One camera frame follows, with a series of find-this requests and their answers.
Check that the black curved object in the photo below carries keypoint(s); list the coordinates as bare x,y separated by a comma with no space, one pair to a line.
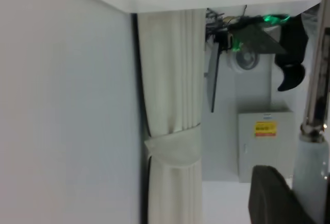
291,43

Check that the white curtain tie-back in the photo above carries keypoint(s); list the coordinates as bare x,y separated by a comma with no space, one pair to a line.
175,149

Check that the grey electrical box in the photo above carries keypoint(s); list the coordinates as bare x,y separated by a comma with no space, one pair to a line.
257,157

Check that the white curtain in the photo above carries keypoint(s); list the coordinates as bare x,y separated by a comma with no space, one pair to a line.
167,79

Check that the green lit circuit board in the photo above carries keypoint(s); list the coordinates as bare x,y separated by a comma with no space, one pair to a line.
252,38

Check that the white round fan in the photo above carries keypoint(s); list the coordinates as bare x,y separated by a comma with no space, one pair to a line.
245,59

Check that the yellow warning sticker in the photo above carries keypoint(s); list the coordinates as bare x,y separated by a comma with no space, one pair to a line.
265,128

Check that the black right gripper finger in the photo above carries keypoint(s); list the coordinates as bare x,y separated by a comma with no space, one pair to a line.
270,200

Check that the black vertical frame strip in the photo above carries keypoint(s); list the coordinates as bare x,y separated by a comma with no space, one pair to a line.
134,54

